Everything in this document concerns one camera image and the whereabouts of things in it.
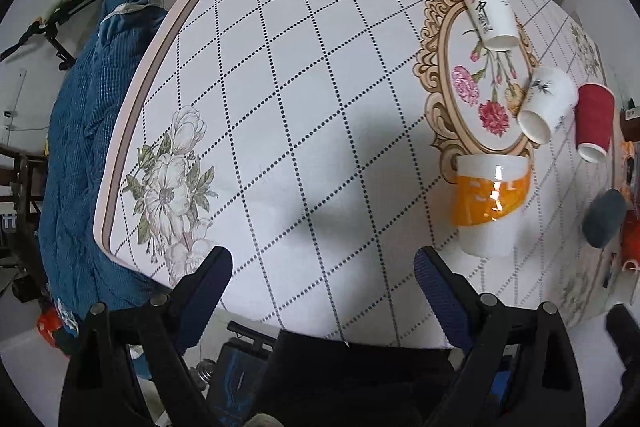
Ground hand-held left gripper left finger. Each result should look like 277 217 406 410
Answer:
59 246 234 427

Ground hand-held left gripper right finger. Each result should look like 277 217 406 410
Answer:
413 246 587 427

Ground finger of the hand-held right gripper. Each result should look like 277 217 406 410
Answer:
606 304 640 370

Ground orange and white cup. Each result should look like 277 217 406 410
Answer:
452 153 532 258

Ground dark grey cup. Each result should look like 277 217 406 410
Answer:
581 189 628 248

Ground red paper cup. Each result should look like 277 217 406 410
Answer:
574 83 616 164

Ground white cup with bamboo print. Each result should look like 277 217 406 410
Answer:
517 66 579 144

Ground white cup with black calligraphy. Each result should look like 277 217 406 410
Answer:
459 0 520 52

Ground black and blue bag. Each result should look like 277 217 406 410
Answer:
207 321 281 427

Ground orange mug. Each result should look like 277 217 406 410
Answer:
620 209 640 274

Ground red plastic bag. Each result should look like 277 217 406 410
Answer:
36 307 68 349

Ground blue quilt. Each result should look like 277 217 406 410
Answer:
38 0 173 382

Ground dark wooden furniture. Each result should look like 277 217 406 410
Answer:
0 145 49 303

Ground floral grid tablecloth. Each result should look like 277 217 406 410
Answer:
93 0 626 351

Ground black folding stand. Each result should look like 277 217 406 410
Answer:
0 0 151 72

